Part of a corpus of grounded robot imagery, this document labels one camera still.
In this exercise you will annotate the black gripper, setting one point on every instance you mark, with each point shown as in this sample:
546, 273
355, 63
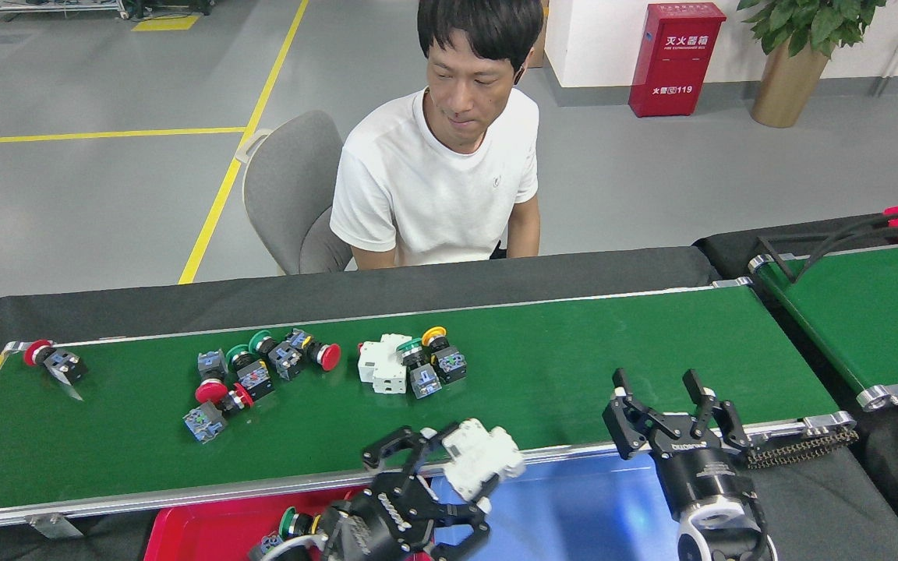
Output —
702, 475
387, 530

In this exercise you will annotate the white circuit breaker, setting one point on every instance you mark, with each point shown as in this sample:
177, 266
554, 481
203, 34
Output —
383, 366
484, 456

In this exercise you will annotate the green push button switch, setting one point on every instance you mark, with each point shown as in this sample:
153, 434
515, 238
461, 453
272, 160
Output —
256, 380
289, 522
424, 382
287, 361

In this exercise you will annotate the yellow push button switch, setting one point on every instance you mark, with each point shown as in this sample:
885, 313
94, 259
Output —
450, 364

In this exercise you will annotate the person's left forearm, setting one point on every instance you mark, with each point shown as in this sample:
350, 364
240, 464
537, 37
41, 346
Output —
525, 230

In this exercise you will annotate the blue plastic tray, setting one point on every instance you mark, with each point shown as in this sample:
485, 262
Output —
574, 514

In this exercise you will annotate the long green conveyor belt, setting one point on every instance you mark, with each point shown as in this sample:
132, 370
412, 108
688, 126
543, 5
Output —
558, 366

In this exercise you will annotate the green feeder conveyor belt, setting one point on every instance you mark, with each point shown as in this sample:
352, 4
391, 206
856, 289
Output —
878, 319

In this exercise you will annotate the red plastic tray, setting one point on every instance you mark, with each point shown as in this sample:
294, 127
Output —
199, 530

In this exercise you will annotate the person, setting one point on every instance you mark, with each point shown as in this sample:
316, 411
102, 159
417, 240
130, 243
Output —
433, 187

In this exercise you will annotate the grey office chair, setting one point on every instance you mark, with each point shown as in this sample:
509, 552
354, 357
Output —
285, 187

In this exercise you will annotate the potted plant in gold pot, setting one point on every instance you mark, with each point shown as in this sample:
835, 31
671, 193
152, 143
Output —
788, 89

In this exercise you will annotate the red fire extinguisher box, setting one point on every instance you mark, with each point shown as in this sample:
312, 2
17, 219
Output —
675, 66

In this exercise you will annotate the metal trolley cart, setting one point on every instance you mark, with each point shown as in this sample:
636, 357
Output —
51, 8

